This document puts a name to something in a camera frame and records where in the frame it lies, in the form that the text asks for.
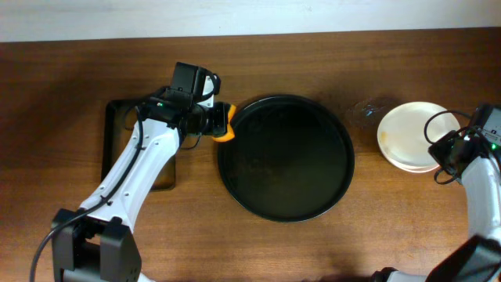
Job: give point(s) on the black rectangular tray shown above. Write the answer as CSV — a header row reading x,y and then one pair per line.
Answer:
x,y
116,137

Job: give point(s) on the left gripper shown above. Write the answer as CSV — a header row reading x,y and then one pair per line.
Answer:
x,y
221,121

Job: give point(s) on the white plate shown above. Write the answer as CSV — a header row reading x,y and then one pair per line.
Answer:
x,y
412,168
402,133

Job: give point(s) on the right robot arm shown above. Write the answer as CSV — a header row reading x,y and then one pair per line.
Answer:
x,y
478,259

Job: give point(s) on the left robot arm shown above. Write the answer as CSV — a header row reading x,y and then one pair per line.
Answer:
x,y
95,242

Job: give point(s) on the round black tray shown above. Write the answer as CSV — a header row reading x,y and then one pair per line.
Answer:
x,y
291,159

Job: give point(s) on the orange green sponge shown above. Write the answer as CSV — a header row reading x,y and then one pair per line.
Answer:
x,y
221,128

